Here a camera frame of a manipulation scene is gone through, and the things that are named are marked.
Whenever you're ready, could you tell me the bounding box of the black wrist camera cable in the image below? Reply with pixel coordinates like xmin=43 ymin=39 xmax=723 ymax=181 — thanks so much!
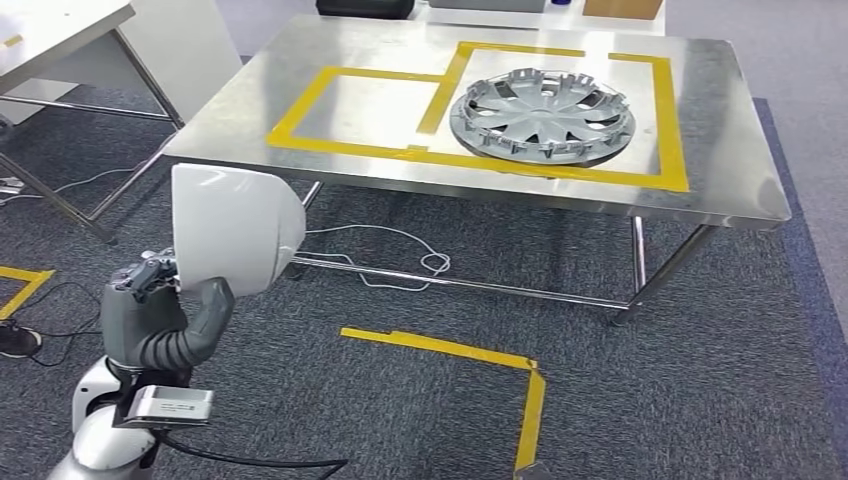
xmin=155 ymin=430 xmax=349 ymax=480

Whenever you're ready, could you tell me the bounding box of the thin black cable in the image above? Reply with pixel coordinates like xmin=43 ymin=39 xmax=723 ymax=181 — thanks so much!
xmin=13 ymin=281 xmax=101 ymax=369

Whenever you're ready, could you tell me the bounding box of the brown cardboard box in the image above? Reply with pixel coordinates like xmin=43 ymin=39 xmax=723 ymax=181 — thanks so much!
xmin=582 ymin=0 xmax=665 ymax=20

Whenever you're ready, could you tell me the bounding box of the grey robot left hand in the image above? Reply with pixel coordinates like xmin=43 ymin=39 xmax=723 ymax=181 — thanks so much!
xmin=100 ymin=248 xmax=236 ymax=372

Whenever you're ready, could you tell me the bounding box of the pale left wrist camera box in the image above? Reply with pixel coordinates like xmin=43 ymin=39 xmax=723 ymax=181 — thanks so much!
xmin=113 ymin=385 xmax=215 ymax=429

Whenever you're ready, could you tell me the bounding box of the white curved plastic part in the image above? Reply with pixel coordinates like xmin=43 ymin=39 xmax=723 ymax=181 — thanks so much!
xmin=170 ymin=163 xmax=307 ymax=298

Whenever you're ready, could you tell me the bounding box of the white table side panel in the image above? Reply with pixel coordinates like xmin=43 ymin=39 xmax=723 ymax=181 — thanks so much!
xmin=109 ymin=0 xmax=244 ymax=124

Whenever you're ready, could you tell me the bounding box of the yellow tape on workbench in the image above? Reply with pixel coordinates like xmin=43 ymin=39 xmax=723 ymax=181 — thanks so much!
xmin=266 ymin=40 xmax=690 ymax=195

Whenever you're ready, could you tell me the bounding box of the white table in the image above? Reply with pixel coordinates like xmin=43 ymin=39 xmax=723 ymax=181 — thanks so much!
xmin=407 ymin=0 xmax=667 ymax=38

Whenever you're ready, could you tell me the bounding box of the yellow floor tape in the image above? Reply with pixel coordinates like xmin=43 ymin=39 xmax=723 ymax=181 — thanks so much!
xmin=0 ymin=266 xmax=56 ymax=321
xmin=341 ymin=326 xmax=548 ymax=475

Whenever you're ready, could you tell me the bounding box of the grey plastic wheel cover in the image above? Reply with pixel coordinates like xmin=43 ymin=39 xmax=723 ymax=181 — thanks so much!
xmin=450 ymin=68 xmax=637 ymax=167

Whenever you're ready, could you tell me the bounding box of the steel workbench table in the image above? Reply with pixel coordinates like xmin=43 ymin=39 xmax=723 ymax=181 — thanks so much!
xmin=162 ymin=14 xmax=793 ymax=327

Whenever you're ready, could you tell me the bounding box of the white cable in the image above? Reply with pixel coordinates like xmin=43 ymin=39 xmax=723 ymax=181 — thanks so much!
xmin=291 ymin=223 xmax=452 ymax=293
xmin=0 ymin=165 xmax=147 ymax=200

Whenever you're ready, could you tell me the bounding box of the black carry case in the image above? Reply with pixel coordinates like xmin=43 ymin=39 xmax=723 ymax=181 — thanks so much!
xmin=315 ymin=0 xmax=417 ymax=20

